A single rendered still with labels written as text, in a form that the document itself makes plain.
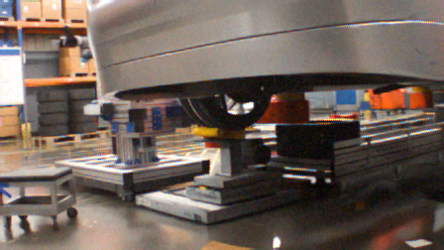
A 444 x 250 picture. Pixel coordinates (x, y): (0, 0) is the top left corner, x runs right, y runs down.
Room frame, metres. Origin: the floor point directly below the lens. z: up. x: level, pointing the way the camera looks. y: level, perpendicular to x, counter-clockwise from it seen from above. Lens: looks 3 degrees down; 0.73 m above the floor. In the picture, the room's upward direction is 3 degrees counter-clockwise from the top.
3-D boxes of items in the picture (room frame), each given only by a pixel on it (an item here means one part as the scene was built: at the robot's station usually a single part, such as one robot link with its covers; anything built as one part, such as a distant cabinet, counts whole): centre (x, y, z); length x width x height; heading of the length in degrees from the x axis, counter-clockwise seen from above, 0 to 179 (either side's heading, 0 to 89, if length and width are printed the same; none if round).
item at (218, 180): (3.24, -0.08, 0.32); 0.40 x 0.30 x 0.28; 128
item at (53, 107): (10.43, 3.19, 0.55); 1.40 x 0.80 x 1.09; 134
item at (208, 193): (3.24, -0.08, 0.13); 0.50 x 0.36 x 0.10; 128
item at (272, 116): (3.62, -0.43, 0.69); 0.52 x 0.17 x 0.35; 38
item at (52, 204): (2.99, 1.17, 0.17); 0.43 x 0.36 x 0.34; 86
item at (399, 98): (4.82, -1.94, 0.69); 0.52 x 0.17 x 0.35; 38
